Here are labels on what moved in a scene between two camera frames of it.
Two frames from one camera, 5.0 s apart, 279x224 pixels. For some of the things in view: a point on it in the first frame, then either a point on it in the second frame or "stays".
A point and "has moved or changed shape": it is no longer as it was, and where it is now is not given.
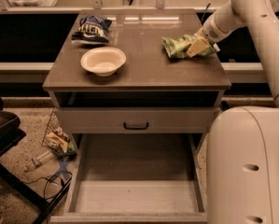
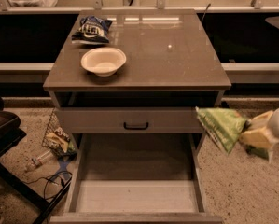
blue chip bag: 91,30 stays
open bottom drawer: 136,178 stays
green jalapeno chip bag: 178,47 has moved or changed shape
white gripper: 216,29 to 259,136
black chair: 5,129 stays
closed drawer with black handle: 138,119 stays
